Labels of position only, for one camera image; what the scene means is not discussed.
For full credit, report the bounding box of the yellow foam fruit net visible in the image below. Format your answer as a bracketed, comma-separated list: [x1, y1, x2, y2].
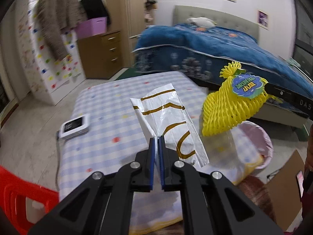
[202, 61, 270, 136]

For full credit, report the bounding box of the white bag with gold stripes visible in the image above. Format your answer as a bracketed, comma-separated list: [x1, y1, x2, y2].
[130, 83, 209, 169]

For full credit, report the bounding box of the pink lined trash bin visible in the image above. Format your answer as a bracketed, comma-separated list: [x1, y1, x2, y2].
[238, 121, 274, 170]

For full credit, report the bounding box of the cardboard box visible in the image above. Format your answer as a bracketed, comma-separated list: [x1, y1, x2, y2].
[266, 150, 305, 231]

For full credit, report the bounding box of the red plastic stool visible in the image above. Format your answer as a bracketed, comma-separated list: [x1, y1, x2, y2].
[1, 167, 59, 234]

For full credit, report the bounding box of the blue floral blanket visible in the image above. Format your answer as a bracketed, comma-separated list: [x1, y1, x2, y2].
[133, 24, 312, 98]

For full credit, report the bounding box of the white pillow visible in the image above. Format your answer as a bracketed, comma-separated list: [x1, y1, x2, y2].
[186, 17, 217, 29]

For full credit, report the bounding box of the polka dot white cabinet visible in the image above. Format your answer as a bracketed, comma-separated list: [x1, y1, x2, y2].
[15, 0, 85, 105]

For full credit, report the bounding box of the brown wooden drawer cabinet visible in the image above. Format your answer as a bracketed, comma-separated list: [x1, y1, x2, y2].
[77, 31, 122, 80]

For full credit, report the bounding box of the purple storage basket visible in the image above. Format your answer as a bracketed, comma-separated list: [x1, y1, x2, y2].
[75, 17, 107, 39]

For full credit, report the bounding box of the light wooden wardrobe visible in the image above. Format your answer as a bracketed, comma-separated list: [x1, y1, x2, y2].
[106, 0, 147, 67]

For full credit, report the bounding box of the black hanging coat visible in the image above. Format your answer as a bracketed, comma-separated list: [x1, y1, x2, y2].
[81, 0, 111, 27]

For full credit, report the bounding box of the brown quilted jacket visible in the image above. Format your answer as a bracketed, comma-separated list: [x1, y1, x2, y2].
[37, 0, 87, 61]

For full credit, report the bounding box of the grey upholstered bed frame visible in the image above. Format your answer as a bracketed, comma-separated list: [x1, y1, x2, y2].
[172, 4, 311, 129]

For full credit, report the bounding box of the black power cable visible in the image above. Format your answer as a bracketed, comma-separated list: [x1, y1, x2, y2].
[55, 130, 62, 192]

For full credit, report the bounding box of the small purple wall picture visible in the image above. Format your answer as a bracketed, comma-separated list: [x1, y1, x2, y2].
[257, 11, 268, 29]

